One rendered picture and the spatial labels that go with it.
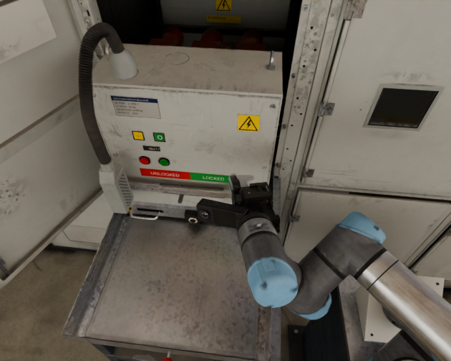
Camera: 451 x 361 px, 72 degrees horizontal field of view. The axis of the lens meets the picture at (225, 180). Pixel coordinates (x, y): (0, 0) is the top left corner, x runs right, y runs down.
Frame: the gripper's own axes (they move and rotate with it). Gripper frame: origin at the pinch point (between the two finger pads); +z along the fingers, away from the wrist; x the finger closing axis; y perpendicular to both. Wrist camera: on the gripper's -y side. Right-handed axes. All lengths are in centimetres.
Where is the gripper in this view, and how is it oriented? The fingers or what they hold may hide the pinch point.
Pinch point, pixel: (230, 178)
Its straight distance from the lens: 78.3
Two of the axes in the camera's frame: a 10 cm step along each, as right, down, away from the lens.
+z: -1.4, -5.3, 8.4
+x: -0.6, -8.4, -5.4
